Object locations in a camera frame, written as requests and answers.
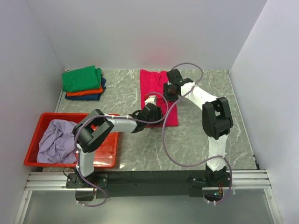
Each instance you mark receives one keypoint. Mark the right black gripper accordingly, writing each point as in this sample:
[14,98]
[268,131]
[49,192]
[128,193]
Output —
[166,86]

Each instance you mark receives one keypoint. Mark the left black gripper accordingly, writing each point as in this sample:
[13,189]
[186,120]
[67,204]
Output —
[159,114]

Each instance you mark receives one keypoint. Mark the pink red t-shirt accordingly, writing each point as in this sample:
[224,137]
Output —
[152,81]

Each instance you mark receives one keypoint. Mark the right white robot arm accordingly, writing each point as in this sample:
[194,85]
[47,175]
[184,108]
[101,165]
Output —
[216,121]

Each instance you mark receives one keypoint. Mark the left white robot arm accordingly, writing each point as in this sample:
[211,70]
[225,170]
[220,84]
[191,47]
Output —
[92,131]

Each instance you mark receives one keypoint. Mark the folded orange t-shirt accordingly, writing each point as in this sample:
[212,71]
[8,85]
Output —
[86,92]

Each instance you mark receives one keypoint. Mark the folded navy t-shirt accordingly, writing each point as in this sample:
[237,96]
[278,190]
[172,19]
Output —
[93,97]

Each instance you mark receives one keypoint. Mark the red plastic bin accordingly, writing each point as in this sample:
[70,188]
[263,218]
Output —
[105,155]

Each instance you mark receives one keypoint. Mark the folded green t-shirt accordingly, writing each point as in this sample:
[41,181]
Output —
[83,79]

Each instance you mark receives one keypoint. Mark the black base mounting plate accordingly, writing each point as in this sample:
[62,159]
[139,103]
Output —
[145,183]

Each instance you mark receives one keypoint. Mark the lavender t-shirt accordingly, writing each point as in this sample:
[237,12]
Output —
[57,143]

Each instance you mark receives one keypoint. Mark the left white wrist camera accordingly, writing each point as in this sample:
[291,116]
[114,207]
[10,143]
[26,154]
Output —
[151,99]

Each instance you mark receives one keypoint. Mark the aluminium rail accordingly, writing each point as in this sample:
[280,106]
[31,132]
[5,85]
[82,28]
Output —
[51,181]

